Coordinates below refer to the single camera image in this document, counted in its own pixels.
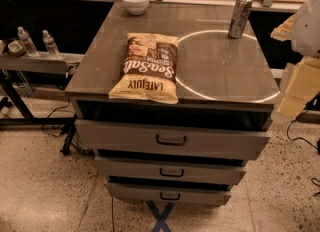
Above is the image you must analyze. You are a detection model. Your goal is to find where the drawer with handle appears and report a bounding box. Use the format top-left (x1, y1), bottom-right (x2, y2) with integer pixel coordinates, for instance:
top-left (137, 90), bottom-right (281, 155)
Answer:
top-left (107, 182), bottom-right (231, 206)
top-left (95, 157), bottom-right (246, 185)
top-left (75, 119), bottom-right (270, 160)

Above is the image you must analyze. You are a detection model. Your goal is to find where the right clear water bottle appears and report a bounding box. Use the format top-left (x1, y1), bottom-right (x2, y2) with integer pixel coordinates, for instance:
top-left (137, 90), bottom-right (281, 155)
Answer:
top-left (42, 30), bottom-right (61, 59)

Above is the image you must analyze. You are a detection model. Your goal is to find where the left clear water bottle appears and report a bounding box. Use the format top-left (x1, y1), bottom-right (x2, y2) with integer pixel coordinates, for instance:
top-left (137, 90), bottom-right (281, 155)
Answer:
top-left (18, 26), bottom-right (38, 57)

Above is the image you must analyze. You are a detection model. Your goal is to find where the bottom drawer with handle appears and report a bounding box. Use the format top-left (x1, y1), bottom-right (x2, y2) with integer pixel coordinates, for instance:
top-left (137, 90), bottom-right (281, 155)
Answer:
top-left (107, 182), bottom-right (231, 206)

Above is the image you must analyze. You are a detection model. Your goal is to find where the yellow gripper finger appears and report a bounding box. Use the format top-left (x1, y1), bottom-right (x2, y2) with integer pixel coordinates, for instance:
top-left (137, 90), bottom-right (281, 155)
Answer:
top-left (276, 57), bottom-right (320, 120)
top-left (271, 15), bottom-right (295, 41)

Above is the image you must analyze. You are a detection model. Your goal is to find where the white bowl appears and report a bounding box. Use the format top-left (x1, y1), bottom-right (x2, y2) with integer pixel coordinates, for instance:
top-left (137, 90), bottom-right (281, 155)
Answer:
top-left (121, 0), bottom-right (150, 15)

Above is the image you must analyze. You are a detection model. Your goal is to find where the grey side bench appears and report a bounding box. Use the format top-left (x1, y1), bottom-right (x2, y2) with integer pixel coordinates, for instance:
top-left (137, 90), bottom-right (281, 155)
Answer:
top-left (0, 52), bottom-right (83, 155)

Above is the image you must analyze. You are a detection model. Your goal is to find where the brown sea salt chip bag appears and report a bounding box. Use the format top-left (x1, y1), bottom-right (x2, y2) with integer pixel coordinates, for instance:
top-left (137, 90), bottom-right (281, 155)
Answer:
top-left (109, 33), bottom-right (179, 104)

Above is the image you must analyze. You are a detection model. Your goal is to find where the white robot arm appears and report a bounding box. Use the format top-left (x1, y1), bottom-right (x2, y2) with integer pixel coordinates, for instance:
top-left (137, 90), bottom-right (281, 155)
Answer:
top-left (271, 0), bottom-right (320, 121)

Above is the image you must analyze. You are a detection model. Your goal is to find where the small round dish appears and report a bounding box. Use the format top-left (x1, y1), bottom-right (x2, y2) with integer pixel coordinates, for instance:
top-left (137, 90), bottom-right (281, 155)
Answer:
top-left (2, 38), bottom-right (25, 58)

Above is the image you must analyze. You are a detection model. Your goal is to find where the top drawer with handle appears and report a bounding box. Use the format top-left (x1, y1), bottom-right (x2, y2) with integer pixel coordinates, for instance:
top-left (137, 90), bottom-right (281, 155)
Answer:
top-left (75, 119), bottom-right (270, 160)

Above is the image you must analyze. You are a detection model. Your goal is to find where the middle drawer with handle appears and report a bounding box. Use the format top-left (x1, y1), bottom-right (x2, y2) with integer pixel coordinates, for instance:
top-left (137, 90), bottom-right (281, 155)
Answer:
top-left (95, 157), bottom-right (246, 185)

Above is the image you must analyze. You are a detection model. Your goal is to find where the grey drawer cabinet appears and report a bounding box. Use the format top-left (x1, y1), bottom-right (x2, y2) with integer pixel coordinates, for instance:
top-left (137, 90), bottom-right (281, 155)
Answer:
top-left (66, 3), bottom-right (279, 194)

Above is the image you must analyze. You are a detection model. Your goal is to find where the silver redbull can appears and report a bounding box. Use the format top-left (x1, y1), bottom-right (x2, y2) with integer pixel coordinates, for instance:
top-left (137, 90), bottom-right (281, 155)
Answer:
top-left (228, 0), bottom-right (252, 39)

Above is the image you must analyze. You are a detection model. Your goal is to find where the black floor cable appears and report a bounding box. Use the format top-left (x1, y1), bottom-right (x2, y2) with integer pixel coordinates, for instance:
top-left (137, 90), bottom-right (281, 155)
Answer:
top-left (40, 99), bottom-right (75, 139)

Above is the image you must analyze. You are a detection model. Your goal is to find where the clear water bottle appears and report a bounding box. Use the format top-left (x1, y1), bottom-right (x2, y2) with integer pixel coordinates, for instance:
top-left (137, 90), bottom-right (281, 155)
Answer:
top-left (42, 30), bottom-right (61, 59)
top-left (18, 26), bottom-right (38, 57)

